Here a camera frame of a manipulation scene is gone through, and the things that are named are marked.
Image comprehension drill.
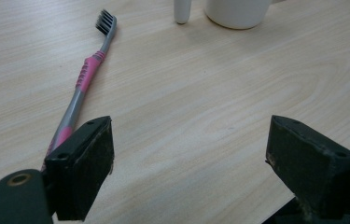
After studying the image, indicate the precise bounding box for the white cup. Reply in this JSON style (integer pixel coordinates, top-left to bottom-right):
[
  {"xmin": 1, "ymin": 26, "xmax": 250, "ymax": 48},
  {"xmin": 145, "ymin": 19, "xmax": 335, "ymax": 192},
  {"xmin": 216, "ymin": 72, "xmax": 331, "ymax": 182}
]
[{"xmin": 203, "ymin": 0, "xmax": 287, "ymax": 31}]

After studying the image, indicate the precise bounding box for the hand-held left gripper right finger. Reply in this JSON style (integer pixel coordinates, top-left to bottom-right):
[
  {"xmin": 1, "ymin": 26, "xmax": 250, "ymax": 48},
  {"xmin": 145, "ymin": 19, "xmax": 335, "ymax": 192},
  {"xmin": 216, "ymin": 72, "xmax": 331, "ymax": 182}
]
[{"xmin": 265, "ymin": 114, "xmax": 350, "ymax": 219}]

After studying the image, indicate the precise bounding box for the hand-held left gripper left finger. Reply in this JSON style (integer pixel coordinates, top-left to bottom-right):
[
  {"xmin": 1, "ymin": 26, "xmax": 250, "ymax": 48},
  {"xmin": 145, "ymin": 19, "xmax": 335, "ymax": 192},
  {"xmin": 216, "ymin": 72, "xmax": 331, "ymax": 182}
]
[{"xmin": 44, "ymin": 116, "xmax": 116, "ymax": 222}]

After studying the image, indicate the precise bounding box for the white rounded tube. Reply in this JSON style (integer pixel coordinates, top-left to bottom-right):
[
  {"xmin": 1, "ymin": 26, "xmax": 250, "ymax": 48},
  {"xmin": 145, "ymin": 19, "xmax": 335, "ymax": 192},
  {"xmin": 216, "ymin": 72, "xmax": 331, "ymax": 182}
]
[{"xmin": 173, "ymin": 0, "xmax": 193, "ymax": 25}]

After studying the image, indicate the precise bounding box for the pink and grey toothbrush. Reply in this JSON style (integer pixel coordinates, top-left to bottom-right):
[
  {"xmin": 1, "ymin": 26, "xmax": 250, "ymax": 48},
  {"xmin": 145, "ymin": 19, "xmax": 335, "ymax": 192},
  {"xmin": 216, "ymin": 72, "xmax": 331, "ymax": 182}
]
[{"xmin": 40, "ymin": 8, "xmax": 119, "ymax": 173}]

